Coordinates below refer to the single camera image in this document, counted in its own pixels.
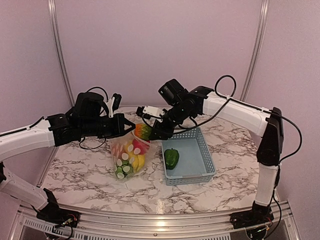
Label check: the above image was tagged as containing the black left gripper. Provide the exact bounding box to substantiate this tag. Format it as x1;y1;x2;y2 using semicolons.
80;113;136;139

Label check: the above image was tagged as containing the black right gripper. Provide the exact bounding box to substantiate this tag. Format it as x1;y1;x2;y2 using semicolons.
149;101;193;140

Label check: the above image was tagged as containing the green orange toy mango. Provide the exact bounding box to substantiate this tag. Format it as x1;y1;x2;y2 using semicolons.
134;123;152;141

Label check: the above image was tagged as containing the red toy apple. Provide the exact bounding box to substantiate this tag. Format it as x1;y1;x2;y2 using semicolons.
132;139;150;155

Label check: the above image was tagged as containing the clear zip top bag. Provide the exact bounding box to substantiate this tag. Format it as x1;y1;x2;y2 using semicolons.
110;123;152;180

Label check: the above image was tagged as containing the yellow toy banana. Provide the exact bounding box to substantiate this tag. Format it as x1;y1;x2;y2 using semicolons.
129;154;146;173

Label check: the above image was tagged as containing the green toy watermelon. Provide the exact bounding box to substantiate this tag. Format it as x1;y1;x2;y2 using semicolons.
114;159;133;180

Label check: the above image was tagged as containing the orange toy orange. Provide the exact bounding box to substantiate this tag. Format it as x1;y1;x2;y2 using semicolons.
111;143;126;158

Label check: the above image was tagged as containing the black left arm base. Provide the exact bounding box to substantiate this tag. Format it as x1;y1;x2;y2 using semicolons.
34;188;81;228

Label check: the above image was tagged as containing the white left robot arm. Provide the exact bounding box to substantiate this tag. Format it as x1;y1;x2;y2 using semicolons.
0;91;136;223

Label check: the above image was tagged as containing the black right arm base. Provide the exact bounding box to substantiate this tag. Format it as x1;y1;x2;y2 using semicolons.
229;198;274;229

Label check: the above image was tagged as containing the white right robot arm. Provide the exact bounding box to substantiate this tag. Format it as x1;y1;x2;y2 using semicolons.
149;79;284;224

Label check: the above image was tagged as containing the green toy bell pepper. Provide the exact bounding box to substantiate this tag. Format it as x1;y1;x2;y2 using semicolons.
164;148;180;170

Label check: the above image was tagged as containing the grey plastic basket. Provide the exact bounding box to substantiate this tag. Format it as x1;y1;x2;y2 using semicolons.
161;127;216;186

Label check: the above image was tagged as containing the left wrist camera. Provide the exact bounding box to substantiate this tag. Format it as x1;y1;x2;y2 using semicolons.
106;93;122;118

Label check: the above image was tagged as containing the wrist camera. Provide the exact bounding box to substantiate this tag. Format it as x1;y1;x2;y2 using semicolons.
106;93;122;118
135;105;165;121

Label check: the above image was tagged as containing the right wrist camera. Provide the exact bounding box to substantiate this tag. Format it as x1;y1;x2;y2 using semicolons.
135;105;165;121

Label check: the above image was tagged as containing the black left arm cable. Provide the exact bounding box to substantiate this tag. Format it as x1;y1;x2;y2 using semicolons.
0;86;111;150

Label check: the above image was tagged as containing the aluminium front rail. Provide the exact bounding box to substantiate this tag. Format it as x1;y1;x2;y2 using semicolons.
7;201;301;240

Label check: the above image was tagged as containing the right aluminium frame post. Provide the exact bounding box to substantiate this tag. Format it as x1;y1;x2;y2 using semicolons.
240;0;270;102

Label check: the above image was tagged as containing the aluminium frame post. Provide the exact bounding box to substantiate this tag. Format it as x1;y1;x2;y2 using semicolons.
48;0;75;107
240;0;270;102

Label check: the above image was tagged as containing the left aluminium frame post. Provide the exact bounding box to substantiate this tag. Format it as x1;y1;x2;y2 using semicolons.
48;0;75;107

